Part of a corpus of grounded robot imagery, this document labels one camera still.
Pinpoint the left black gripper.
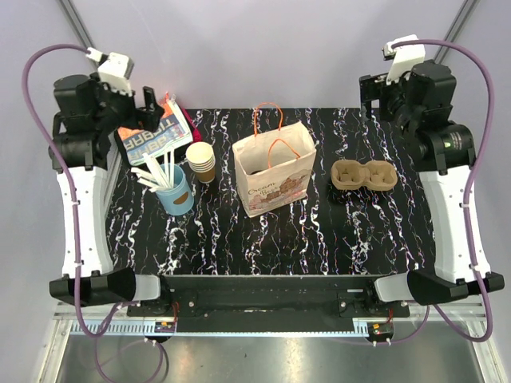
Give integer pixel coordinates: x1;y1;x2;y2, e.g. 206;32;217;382
90;72;163;134

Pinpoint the stack of paper coffee cups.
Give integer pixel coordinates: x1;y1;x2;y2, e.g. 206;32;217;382
186;142;216;184

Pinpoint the beige paper takeout bag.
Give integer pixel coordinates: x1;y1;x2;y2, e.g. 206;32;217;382
232;104;316;218

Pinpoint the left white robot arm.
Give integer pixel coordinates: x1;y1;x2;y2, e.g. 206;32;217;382
49;73;172;316

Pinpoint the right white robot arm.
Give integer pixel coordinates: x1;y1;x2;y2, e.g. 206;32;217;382
358;60;505;317

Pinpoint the colourful rabbit print cloth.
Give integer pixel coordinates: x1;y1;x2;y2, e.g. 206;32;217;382
114;93;193;167

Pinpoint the red folded cloth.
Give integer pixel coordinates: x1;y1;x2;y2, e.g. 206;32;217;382
182;109;202;143

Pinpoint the light blue straw holder cup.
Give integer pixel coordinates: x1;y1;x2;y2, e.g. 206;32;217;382
156;164;194;216

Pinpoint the stack of brown cup carriers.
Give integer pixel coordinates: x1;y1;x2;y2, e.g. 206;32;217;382
331;160;398;192

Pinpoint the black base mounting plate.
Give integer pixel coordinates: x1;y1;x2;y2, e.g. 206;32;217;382
128;275;410;335

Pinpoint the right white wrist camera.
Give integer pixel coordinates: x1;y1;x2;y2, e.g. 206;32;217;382
382;34;426;85

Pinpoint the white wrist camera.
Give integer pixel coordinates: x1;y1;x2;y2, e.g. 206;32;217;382
86;47;134;97
382;34;426;85

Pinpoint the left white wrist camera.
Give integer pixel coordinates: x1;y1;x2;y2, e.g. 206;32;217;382
86;47;134;97

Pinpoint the aluminium frame rail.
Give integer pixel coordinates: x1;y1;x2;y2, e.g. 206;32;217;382
36;283;500;382

